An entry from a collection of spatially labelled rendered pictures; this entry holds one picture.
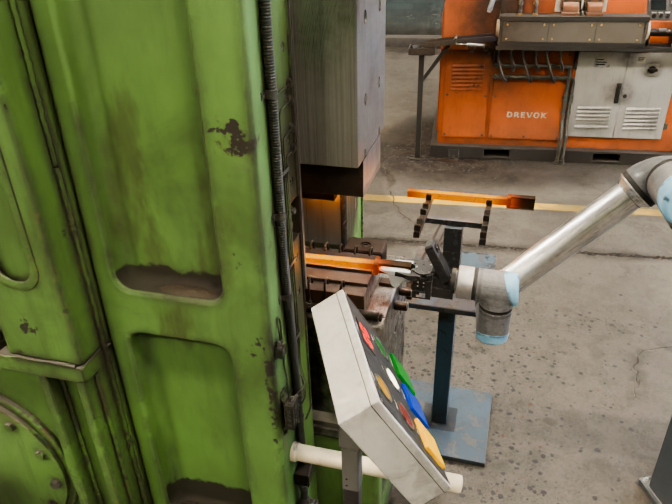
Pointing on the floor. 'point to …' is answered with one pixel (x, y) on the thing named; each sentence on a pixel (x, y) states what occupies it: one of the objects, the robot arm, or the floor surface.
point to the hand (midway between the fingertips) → (384, 264)
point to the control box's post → (351, 476)
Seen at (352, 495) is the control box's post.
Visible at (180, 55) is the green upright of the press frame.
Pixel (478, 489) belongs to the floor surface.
